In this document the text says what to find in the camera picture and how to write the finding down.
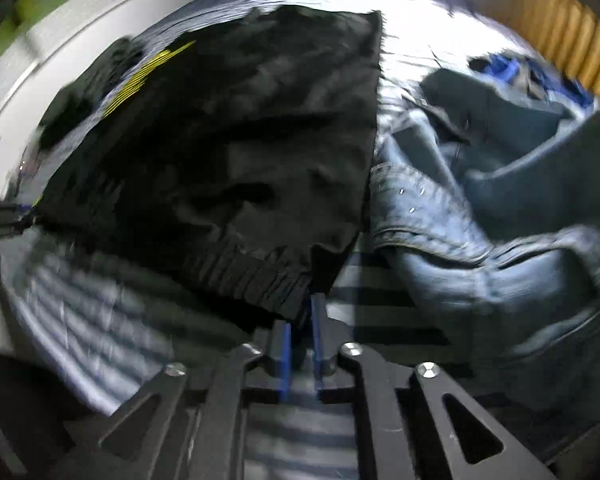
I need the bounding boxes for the light blue denim jeans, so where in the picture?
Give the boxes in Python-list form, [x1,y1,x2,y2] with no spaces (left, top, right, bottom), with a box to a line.
[370,70,600,410]

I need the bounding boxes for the blue grey garment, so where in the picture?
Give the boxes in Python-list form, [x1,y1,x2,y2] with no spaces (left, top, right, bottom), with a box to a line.
[468,52,595,108]

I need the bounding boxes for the black yellow sweater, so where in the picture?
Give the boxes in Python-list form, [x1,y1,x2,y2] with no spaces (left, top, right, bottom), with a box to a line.
[34,6,382,321]

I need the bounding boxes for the dark grey knit garment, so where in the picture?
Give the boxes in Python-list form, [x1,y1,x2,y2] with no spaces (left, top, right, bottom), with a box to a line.
[38,37,144,152]

